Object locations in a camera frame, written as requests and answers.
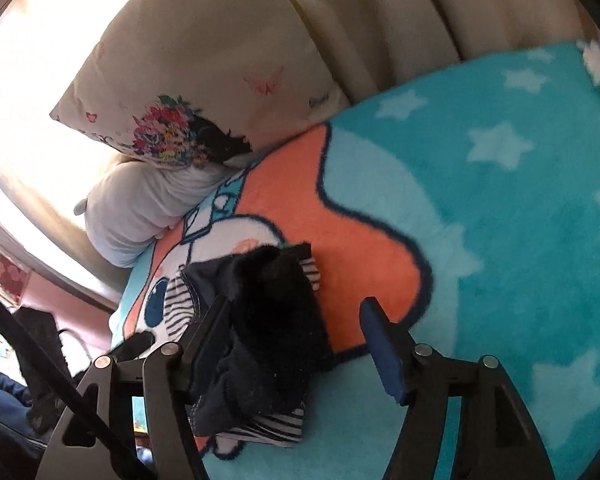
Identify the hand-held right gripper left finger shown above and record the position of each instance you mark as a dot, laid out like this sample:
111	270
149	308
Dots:
215	322

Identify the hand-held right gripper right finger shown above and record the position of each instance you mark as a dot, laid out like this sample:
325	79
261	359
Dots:
385	355

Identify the dark navy striped pants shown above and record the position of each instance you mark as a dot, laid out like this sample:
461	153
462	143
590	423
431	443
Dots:
270	320

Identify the teal and orange printed blanket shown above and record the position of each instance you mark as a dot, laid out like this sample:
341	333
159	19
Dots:
480	260

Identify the grey seal plush pillow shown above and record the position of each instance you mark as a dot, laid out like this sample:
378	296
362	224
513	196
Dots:
130	210

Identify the black bag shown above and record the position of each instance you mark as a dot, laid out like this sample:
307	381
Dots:
42	350

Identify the person's leg in jeans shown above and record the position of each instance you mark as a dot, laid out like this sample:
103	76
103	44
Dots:
0	410

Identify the beige floral cushion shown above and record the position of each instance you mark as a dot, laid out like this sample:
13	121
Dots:
205	60

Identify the beige sofa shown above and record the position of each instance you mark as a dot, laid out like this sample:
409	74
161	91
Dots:
380	10

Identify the red framed wall picture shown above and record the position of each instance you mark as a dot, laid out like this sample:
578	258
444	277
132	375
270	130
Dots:
11	275

